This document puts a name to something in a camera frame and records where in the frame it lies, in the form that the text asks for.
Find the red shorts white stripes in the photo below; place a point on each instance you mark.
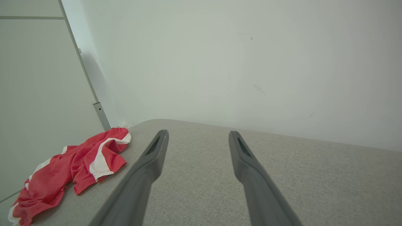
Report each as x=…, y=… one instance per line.
x=53, y=175

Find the grey metal frame post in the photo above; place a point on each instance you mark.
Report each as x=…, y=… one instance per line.
x=102, y=114

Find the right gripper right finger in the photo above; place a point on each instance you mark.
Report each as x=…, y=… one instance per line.
x=260, y=194

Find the grey fabric sofa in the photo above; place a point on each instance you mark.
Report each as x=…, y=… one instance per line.
x=201, y=157

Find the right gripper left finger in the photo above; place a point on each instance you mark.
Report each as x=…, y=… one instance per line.
x=138, y=188

